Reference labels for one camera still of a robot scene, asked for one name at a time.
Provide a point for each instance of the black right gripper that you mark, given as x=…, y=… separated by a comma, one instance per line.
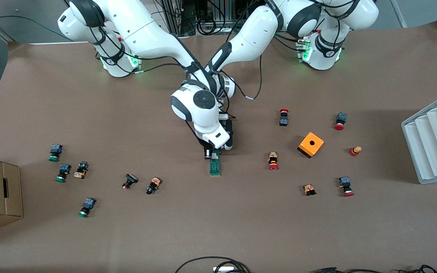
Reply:
x=207, y=149

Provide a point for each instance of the green load switch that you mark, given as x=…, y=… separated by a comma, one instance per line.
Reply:
x=214, y=167

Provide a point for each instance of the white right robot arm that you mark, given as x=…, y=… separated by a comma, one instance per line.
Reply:
x=146, y=34

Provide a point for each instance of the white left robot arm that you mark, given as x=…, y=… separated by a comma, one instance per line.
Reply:
x=256, y=34

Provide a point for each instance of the black button orange block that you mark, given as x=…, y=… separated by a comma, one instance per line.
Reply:
x=153, y=185

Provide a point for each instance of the red button yellow block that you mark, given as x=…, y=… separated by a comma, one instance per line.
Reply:
x=273, y=160

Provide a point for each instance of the black square push button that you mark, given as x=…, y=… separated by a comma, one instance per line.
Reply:
x=129, y=181

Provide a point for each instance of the red button black block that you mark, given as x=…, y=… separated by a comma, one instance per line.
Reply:
x=283, y=117

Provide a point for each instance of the small orange contact block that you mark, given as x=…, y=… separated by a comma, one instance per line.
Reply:
x=309, y=189

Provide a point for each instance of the white plug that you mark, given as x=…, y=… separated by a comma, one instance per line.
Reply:
x=224, y=269

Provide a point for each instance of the black orange contact block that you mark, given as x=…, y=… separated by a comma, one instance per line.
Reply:
x=81, y=169

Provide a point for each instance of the green button blue block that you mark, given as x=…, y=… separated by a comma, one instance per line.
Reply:
x=86, y=207
x=55, y=152
x=63, y=172

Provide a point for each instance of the red button blue block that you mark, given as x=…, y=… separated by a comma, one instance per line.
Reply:
x=340, y=121
x=345, y=186

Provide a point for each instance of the small red orange button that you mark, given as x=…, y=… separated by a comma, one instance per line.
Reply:
x=355, y=151

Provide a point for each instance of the grey ribbed tray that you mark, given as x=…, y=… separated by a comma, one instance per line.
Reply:
x=434, y=140

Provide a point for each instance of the orange button enclosure box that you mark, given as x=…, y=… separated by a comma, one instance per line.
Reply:
x=311, y=145

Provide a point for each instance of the aluminium rack frame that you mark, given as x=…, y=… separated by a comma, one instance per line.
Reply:
x=173, y=17

